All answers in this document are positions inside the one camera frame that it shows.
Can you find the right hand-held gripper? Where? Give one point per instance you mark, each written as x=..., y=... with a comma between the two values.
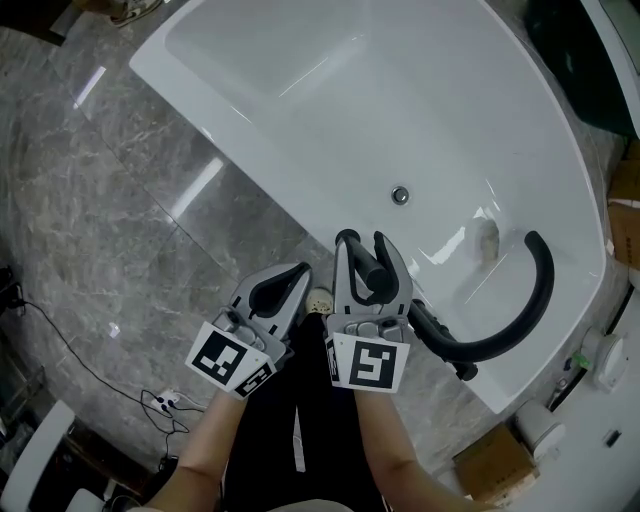
x=370, y=360

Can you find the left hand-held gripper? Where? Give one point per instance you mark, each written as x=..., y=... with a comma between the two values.
x=225, y=357

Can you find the black handheld shower wand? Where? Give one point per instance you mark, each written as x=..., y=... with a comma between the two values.
x=372, y=275

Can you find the white bathtub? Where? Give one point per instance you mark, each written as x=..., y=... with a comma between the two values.
x=350, y=100

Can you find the person's right forearm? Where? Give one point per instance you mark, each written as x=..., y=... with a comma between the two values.
x=390, y=445

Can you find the person's left forearm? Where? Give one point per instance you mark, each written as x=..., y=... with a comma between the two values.
x=210, y=440

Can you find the person's beige shoe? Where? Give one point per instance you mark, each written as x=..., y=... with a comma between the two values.
x=320, y=300

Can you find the round metal tub drain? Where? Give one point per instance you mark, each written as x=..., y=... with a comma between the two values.
x=400, y=194

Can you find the black round faucet knob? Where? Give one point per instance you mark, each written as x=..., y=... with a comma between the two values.
x=467, y=372

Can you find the white power strip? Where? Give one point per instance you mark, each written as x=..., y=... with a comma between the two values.
x=167, y=399

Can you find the person's black trousers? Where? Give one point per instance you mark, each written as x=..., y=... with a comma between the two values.
x=330, y=440

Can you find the black curved faucet spout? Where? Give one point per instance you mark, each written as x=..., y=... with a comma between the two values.
x=542, y=295

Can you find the person's light shirt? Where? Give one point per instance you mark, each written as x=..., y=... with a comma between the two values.
x=310, y=506

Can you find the brown cardboard box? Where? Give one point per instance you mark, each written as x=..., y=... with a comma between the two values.
x=625, y=235
x=495, y=465
x=627, y=180

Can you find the white toilet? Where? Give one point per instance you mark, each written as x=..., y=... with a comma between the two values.
x=607, y=360
x=537, y=430

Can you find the green plastic item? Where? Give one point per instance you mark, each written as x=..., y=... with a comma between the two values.
x=580, y=359

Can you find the small black device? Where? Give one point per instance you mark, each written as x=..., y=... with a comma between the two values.
x=613, y=437

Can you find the black oval freestanding tub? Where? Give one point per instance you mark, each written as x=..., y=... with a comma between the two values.
x=575, y=60

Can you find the white soft item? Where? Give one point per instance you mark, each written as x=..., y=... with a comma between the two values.
x=134, y=10

